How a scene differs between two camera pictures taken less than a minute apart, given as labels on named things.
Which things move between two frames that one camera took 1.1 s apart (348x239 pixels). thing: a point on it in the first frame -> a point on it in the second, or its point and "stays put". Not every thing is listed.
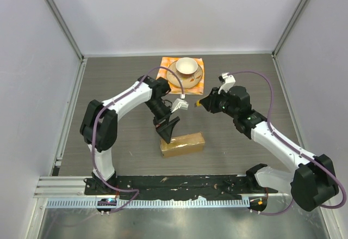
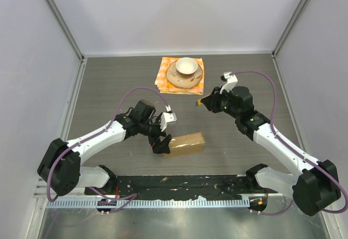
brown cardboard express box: [184, 145] stays put
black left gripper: [164, 127] -> [160, 147]
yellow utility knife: [197, 104] stays put
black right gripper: [210, 102] stays put
